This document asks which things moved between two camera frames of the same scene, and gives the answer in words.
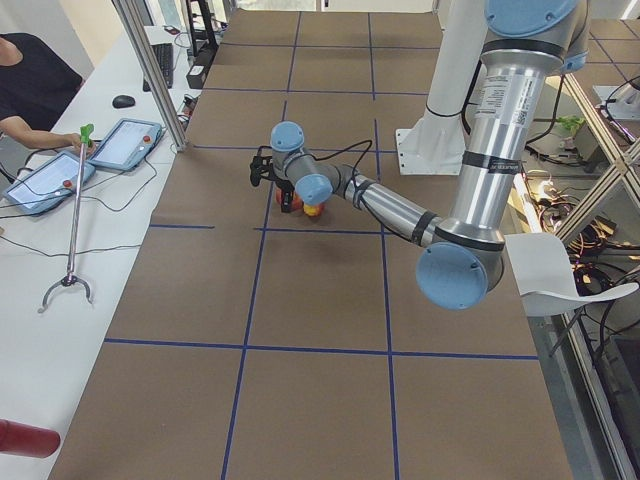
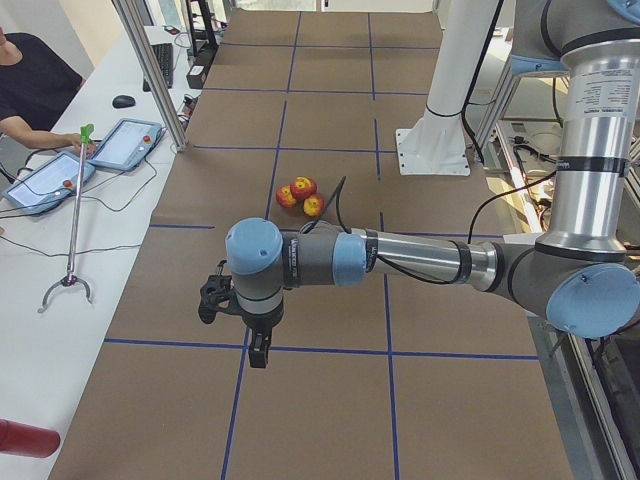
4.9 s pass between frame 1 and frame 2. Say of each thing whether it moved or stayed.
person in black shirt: stayed
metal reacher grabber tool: stayed
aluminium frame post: stayed
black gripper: moved
